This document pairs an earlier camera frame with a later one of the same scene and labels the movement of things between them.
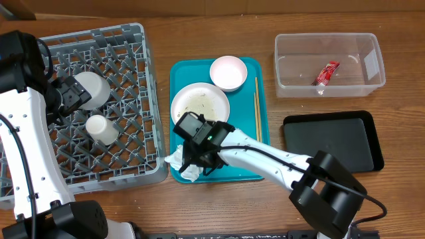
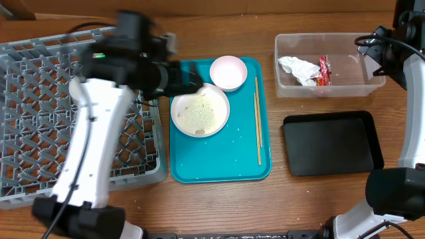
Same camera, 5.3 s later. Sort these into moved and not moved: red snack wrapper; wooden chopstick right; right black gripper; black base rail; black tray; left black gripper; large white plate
Moved: right black gripper; red snack wrapper; left black gripper
Not moved: black tray; large white plate; black base rail; wooden chopstick right
